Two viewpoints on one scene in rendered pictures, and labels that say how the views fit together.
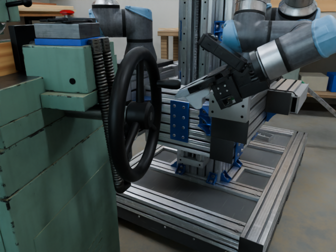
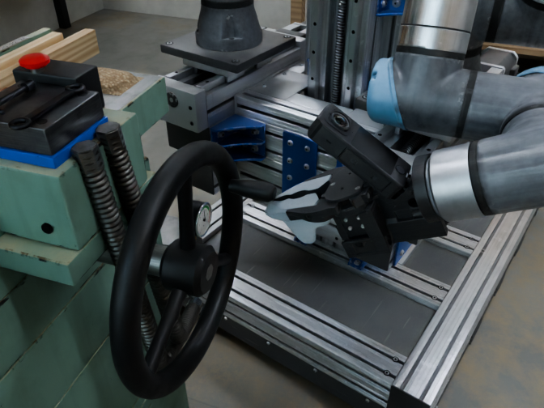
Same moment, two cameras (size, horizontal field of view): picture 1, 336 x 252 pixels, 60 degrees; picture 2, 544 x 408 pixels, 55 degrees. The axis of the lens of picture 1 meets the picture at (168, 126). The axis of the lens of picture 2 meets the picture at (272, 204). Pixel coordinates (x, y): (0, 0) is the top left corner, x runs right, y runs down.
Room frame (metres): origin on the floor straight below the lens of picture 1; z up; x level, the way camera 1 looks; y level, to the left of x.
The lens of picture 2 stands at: (0.18, -0.07, 1.22)
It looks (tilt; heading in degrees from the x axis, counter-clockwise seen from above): 36 degrees down; 5
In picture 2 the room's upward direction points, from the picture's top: straight up
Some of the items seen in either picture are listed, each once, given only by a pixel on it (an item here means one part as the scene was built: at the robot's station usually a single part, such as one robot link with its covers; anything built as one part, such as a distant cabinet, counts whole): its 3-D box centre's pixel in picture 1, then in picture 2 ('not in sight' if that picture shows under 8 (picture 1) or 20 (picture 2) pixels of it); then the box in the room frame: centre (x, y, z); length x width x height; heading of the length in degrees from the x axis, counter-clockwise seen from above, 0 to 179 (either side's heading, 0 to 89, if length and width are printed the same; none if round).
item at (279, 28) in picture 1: (295, 37); (523, 113); (0.71, -0.30, 0.96); 0.11 x 0.11 x 0.08; 72
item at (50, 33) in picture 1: (71, 28); (44, 104); (0.64, 0.20, 0.99); 0.13 x 0.11 x 0.06; 166
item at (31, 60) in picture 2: (67, 12); (34, 61); (0.68, 0.22, 1.02); 0.03 x 0.03 x 0.01
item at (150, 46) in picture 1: (140, 49); (227, 18); (1.35, 0.13, 0.87); 0.15 x 0.15 x 0.10
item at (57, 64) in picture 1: (73, 64); (56, 167); (0.64, 0.20, 0.91); 0.15 x 0.14 x 0.09; 166
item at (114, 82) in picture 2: not in sight; (102, 76); (0.90, 0.25, 0.91); 0.10 x 0.07 x 0.02; 76
